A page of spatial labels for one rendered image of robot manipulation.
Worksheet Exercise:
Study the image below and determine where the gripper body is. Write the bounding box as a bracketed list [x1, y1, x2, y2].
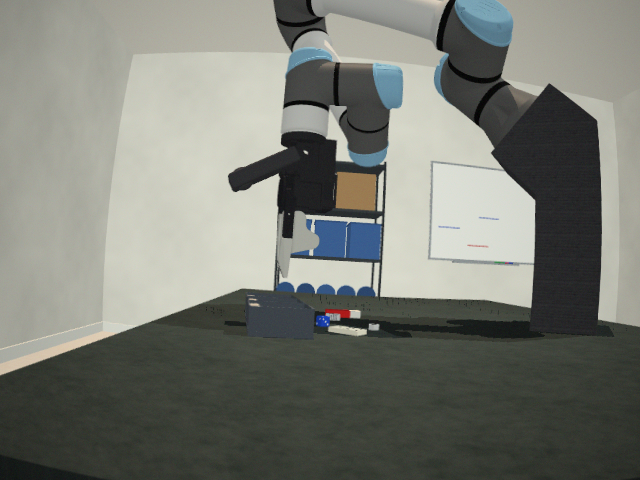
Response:
[277, 131, 338, 214]

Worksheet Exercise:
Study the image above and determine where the red and white eraser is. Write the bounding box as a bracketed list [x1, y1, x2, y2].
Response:
[325, 309, 361, 318]

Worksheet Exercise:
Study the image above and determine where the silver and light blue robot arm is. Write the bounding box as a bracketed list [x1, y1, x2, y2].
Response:
[228, 0, 538, 192]

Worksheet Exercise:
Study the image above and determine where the white domino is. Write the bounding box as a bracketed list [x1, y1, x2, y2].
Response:
[328, 326, 367, 336]

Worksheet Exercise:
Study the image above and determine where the blue die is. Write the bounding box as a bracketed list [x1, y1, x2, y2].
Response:
[316, 316, 330, 327]

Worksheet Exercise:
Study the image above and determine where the grey rack of labelled bins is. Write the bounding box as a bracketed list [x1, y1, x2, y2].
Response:
[245, 292, 315, 339]

